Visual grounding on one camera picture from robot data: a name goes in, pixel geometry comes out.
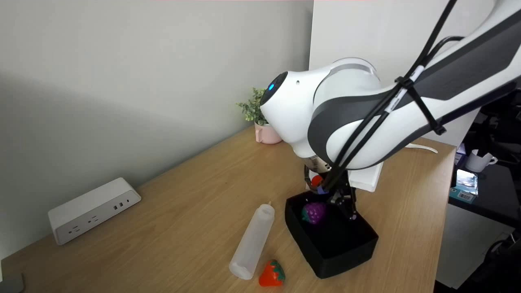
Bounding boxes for red toy strawberry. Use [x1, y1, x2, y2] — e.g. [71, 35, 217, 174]
[258, 258, 287, 287]

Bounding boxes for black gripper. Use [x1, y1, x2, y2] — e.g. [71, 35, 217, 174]
[303, 164, 360, 221]

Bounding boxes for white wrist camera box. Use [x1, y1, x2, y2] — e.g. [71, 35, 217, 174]
[347, 161, 385, 193]

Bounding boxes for black office chair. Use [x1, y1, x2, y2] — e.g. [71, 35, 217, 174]
[458, 229, 521, 293]

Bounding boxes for black rectangular box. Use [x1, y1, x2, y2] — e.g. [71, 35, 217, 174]
[284, 188, 380, 279]

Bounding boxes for purple toy grapes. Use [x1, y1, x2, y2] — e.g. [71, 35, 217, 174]
[302, 200, 329, 226]

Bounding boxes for white plastic spoon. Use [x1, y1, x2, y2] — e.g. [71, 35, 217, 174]
[406, 141, 440, 156]

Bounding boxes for white mug with handle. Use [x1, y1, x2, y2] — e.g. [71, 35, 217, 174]
[465, 148, 500, 174]

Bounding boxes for white power strip box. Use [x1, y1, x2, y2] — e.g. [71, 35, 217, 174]
[48, 175, 144, 247]

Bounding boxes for dark side table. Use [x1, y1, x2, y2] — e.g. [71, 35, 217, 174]
[448, 156, 521, 229]

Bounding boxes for green plant pink pot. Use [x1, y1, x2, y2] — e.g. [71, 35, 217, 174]
[237, 86, 284, 146]

